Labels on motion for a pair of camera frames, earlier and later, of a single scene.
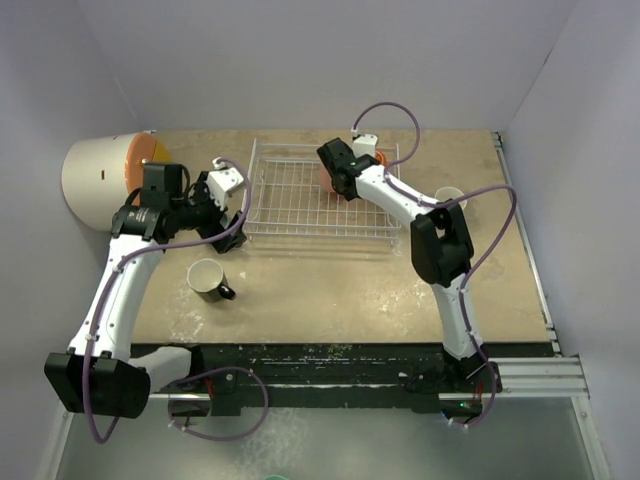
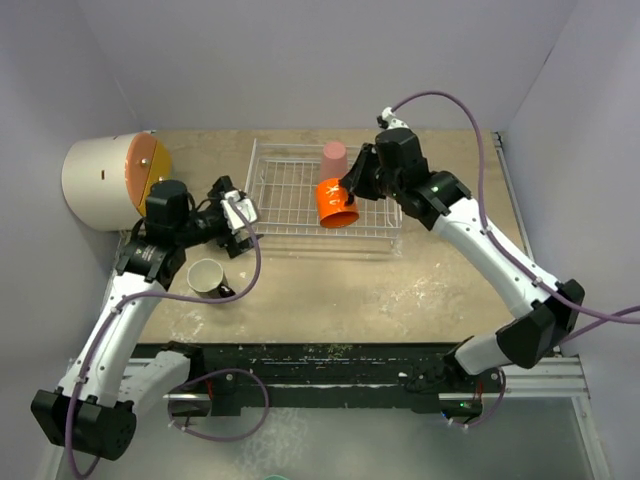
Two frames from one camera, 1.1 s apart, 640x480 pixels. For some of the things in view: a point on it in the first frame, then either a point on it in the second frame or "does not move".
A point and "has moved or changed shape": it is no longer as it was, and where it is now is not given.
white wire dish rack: [286, 199] does not move
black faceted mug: [207, 278] does not move
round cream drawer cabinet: [99, 174] does not move
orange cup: [381, 158] has moved or changed shape
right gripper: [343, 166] → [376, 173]
